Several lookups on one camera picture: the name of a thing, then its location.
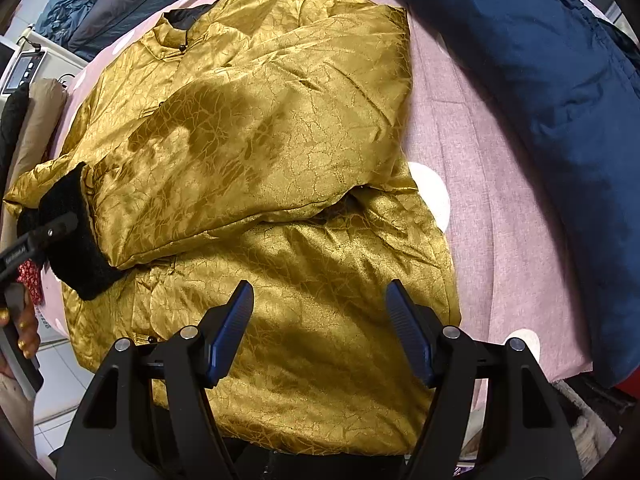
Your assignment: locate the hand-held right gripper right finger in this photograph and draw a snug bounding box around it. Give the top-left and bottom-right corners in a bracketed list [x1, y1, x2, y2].
[385, 279, 584, 480]

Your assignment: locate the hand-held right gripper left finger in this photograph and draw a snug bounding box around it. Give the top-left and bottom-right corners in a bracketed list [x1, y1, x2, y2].
[55, 280, 256, 480]

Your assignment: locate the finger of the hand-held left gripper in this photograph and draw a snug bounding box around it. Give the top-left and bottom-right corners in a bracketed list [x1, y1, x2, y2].
[16, 211, 81, 257]

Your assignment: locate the gold satin padded jacket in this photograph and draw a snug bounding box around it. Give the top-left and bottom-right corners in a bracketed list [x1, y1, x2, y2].
[2, 0, 462, 456]

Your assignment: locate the person's left forearm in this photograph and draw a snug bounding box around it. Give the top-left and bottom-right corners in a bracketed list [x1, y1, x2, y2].
[0, 360, 40, 461]

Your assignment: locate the person's left hand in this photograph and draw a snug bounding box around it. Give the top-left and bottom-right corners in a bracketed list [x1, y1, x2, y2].
[0, 304, 43, 362]

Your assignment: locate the red patterned cloth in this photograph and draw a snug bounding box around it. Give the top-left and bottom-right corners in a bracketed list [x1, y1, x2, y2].
[16, 259, 45, 307]

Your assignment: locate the beige cloth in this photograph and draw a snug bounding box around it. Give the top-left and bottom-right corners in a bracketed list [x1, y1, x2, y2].
[17, 77, 68, 173]

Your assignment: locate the black cloth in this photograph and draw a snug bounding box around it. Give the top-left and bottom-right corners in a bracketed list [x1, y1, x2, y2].
[0, 82, 32, 186]

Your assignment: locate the pink polka dot bedsheet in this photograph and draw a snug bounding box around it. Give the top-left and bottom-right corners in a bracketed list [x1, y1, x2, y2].
[37, 0, 596, 411]

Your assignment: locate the white appliance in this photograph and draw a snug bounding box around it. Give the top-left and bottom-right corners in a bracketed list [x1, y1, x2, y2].
[0, 24, 88, 108]

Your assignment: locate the white fluffy cloth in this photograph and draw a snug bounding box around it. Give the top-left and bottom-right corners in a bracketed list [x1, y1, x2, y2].
[552, 379, 618, 463]

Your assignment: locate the blue crumpled cloth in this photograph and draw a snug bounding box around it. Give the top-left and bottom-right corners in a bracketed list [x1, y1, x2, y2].
[34, 0, 121, 47]

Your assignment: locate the grey duvet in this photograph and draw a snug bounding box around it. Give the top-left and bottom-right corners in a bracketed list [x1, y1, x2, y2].
[67, 0, 241, 61]

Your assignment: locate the navy blue padded coat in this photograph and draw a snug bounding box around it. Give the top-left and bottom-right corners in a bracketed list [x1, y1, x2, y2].
[367, 0, 640, 390]

